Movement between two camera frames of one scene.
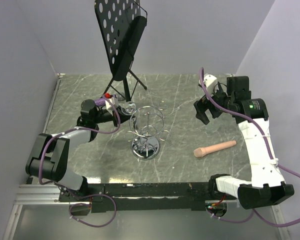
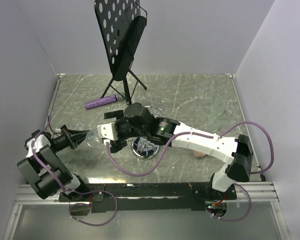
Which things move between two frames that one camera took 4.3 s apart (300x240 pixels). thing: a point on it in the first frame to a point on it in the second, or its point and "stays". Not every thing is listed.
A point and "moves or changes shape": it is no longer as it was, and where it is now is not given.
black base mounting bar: x=141 y=197 stays
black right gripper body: x=203 y=105 to x=125 y=131
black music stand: x=121 y=23 stays
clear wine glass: x=213 y=126 stays
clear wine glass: x=129 y=109 moves or changes shape
